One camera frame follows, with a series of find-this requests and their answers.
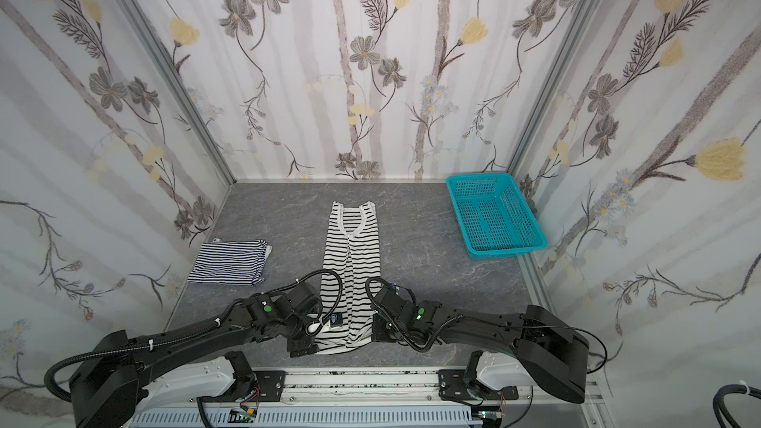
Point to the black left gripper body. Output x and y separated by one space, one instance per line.
306 344

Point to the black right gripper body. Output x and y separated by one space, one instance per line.
380 330

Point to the black striped tank top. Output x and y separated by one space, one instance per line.
352 250

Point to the blue striped tank top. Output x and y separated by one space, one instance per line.
231 263

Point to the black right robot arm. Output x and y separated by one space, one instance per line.
554 354

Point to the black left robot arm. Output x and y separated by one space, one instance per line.
112 379

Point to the teal plastic basket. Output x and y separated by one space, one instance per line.
494 217

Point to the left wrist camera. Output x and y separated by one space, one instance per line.
335 321

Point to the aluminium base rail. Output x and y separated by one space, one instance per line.
493 379

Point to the white vented cable duct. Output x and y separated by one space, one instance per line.
374 416

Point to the black cable bundle corner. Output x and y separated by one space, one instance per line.
737 405

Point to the aluminium corner post left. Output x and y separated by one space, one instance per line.
162 62

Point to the aluminium corner post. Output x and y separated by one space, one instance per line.
580 21
162 62

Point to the aluminium corner post right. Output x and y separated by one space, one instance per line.
580 21

